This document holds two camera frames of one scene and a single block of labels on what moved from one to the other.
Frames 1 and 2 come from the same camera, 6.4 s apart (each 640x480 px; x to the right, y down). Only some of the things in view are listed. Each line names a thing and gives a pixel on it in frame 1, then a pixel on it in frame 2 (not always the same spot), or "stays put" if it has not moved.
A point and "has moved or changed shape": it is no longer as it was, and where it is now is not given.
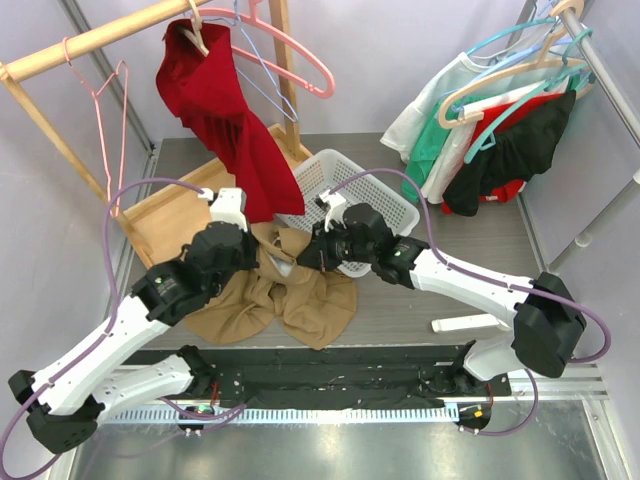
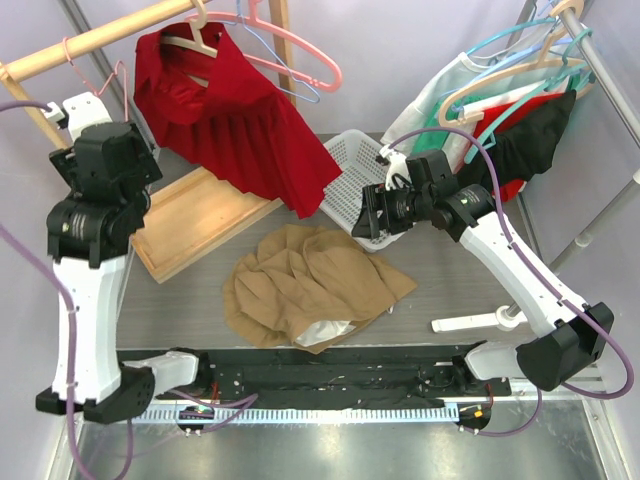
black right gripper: x=318 y=254 -> x=375 y=198
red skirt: x=205 y=91 has moved or changed shape
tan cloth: x=311 y=306 has moved or changed shape
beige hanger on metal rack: x=541 y=62 stays put
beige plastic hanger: x=197 y=38 has moved or changed shape
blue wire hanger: x=237 y=21 -> x=281 y=62
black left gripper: x=250 y=244 -> x=66 y=161
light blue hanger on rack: x=553 y=43 stays put
